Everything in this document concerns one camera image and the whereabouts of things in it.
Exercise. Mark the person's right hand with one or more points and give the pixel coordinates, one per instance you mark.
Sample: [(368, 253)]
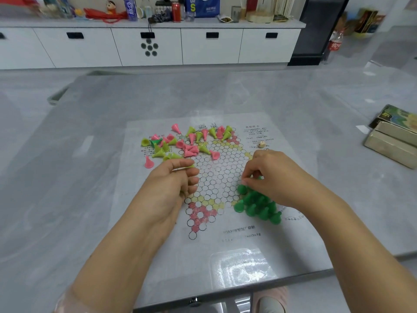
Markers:
[(280, 179)]

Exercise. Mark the person's left hand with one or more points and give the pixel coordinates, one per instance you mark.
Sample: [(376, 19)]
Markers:
[(159, 195)]

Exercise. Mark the person's left middle finger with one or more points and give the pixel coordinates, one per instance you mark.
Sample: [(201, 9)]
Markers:
[(193, 180)]

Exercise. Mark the person's left little finger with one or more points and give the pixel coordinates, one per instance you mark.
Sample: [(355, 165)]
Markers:
[(188, 194)]

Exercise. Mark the person's left thumb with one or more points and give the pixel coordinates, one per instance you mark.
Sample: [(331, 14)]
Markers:
[(177, 163)]

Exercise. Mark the person's right fingers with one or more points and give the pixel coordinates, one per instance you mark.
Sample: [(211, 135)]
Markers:
[(251, 169)]

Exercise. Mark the dark green cone game pawn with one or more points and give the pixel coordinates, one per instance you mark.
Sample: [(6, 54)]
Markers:
[(257, 176), (155, 142)]

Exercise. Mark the yellow-green cone game pawn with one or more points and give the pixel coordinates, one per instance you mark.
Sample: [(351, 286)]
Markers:
[(189, 166)]

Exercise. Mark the person's right forearm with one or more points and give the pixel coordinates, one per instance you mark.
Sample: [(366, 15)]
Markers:
[(355, 250)]

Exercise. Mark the person's left forearm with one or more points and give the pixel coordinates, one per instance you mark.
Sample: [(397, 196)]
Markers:
[(123, 257)]

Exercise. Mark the scatter of pink cone pieces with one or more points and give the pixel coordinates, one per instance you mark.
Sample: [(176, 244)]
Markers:
[(189, 152)]

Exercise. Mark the scatter of yellow-green cone pieces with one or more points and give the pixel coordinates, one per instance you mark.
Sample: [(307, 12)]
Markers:
[(158, 154)]

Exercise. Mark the small beige trinket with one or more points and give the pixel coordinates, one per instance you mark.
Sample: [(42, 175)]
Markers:
[(261, 145)]

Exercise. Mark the pile of dark green pieces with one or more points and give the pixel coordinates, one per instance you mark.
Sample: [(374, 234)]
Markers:
[(257, 205)]

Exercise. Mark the printed checkers board sheet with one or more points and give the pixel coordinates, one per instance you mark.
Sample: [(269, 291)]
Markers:
[(224, 237)]

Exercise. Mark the clear plastic bag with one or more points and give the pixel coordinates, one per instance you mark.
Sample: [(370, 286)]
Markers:
[(241, 267)]

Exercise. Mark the metal table bolt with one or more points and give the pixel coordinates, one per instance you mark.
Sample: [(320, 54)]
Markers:
[(194, 302)]

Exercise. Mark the white paper slip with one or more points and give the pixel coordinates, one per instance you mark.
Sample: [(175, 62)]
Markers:
[(362, 129)]

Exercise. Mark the white drawer cabinet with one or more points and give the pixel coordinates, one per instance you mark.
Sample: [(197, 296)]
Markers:
[(208, 45)]

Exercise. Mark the pink slipper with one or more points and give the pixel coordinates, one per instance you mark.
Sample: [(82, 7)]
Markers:
[(270, 299)]

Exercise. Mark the beige cardboard box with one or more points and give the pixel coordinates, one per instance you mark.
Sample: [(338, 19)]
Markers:
[(391, 145)]

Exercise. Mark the cola bottle with red label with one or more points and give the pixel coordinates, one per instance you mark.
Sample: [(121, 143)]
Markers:
[(335, 45)]

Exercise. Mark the red drink can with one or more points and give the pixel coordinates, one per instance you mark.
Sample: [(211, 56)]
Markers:
[(176, 12)]

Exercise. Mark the snack packet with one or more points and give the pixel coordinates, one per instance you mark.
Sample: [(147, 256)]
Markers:
[(225, 19)]

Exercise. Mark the round beige container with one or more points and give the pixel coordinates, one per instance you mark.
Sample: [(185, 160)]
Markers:
[(259, 17)]

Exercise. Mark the white cup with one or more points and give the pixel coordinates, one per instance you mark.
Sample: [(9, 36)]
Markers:
[(140, 12)]

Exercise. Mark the grey glass cup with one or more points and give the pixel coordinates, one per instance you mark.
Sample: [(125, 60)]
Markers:
[(236, 13)]

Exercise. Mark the colourful printed game box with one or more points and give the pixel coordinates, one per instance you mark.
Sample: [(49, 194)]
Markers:
[(399, 117)]

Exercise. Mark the blue paper bag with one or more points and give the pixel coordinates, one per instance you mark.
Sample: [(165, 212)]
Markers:
[(203, 6)]

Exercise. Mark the black tall cabinet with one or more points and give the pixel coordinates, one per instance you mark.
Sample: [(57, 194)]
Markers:
[(321, 26)]

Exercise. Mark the water bottle with blue label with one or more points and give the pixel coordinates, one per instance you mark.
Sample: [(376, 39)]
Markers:
[(130, 9)]

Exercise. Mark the red plastic bag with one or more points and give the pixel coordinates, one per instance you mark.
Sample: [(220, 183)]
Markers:
[(104, 14)]

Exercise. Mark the row of white books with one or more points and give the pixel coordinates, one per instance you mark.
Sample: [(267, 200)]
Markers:
[(284, 5)]

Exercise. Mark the small cartoon figurine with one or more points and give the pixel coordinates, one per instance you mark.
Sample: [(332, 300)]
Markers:
[(111, 7)]

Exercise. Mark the colourful boxes pile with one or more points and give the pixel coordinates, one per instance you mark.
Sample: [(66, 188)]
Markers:
[(365, 22)]

